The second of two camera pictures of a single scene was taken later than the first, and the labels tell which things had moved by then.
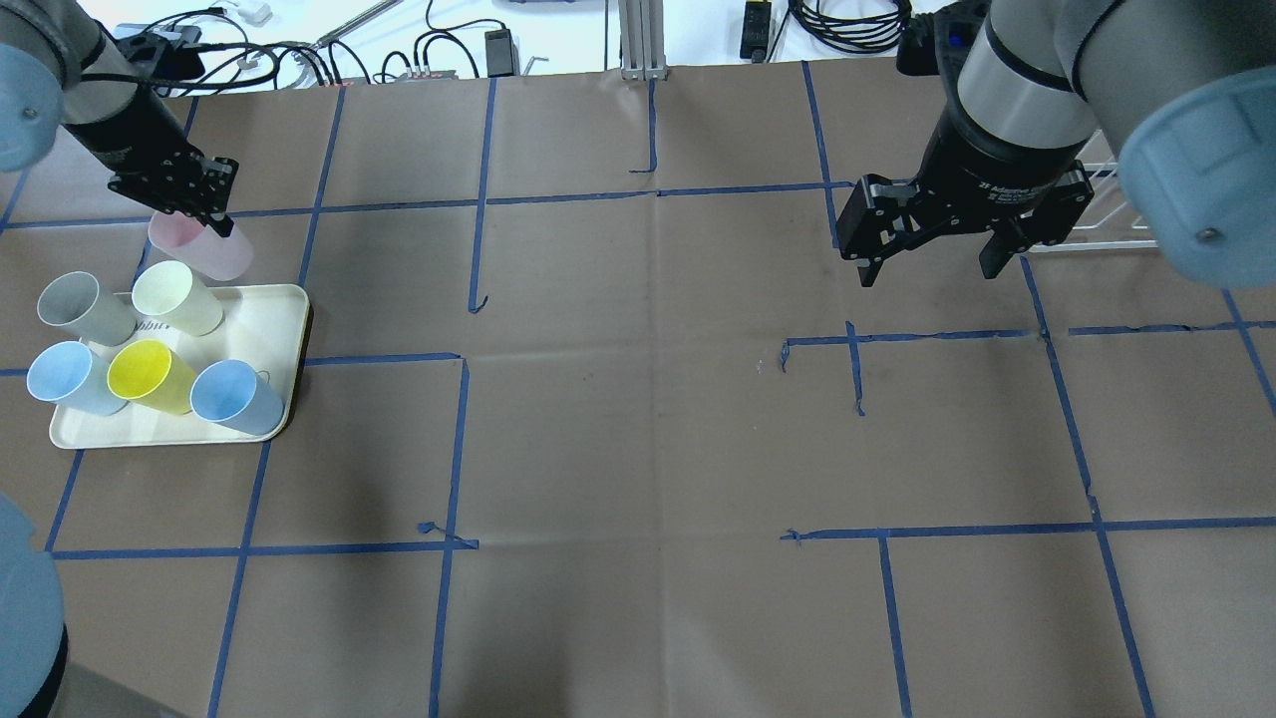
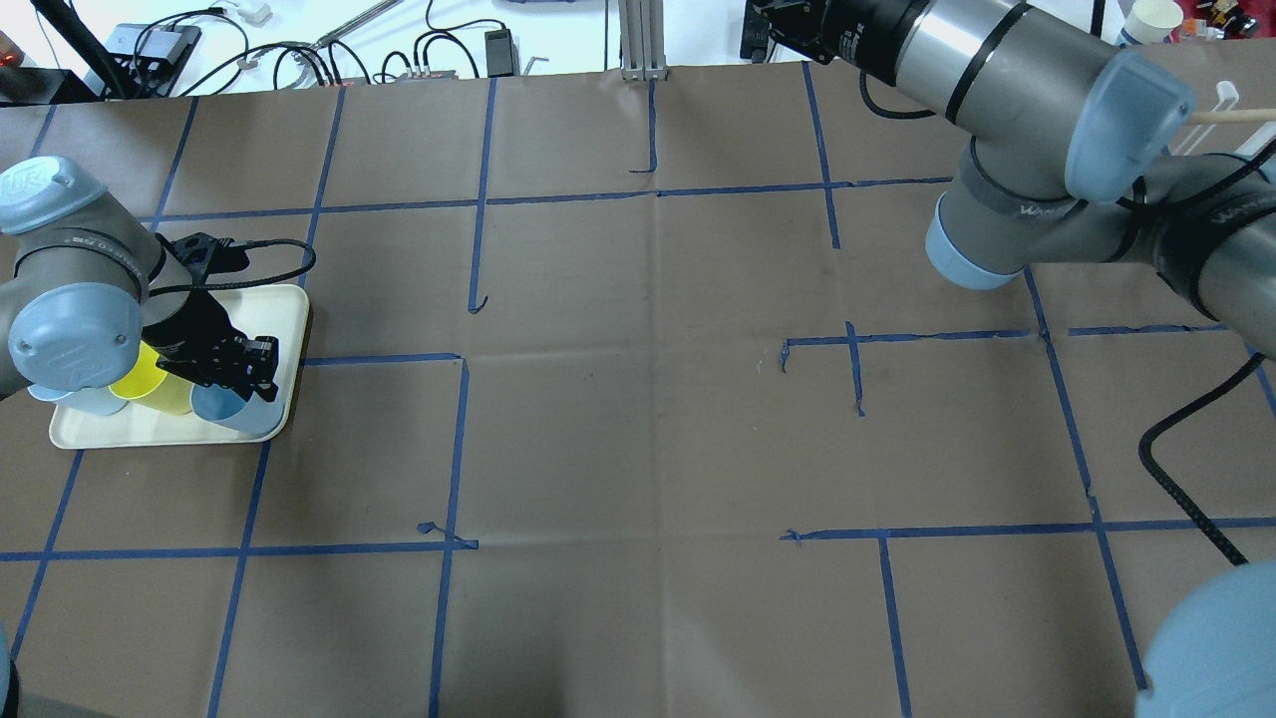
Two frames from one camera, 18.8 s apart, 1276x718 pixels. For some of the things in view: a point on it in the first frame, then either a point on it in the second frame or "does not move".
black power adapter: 499,52 does not move
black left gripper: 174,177 → 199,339
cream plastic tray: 261,325 does not move
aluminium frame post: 642,44 does not move
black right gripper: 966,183 → 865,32
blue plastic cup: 232,394 does not move
